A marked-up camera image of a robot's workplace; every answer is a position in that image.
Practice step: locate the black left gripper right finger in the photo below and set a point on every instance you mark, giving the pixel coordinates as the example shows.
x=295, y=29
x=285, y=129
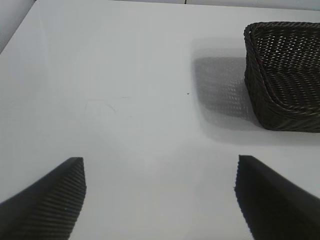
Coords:
x=275, y=207

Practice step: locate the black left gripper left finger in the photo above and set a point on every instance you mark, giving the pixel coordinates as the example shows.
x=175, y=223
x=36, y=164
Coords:
x=45, y=205

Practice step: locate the dark brown woven basket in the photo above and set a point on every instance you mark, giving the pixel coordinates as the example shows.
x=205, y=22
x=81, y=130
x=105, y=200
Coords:
x=287, y=75

